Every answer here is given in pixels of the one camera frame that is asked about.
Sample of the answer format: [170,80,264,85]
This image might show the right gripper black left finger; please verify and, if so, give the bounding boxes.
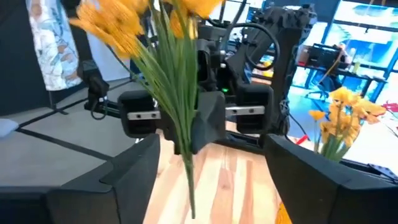
[0,134,161,224]

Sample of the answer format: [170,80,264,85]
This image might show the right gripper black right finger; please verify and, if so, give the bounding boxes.
[264,134,398,224]

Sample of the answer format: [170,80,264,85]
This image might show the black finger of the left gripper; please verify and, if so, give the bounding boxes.
[191,91,226,155]
[160,119,181,156]

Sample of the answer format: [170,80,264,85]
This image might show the yellow artificial flower bunch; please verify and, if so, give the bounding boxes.
[68,0,224,220]
[308,86,387,162]

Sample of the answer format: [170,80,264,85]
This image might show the black equipment workbench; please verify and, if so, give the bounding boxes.
[297,42,389,103]

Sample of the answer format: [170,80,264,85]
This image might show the white patterned banner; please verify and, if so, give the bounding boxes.
[25,0,82,91]

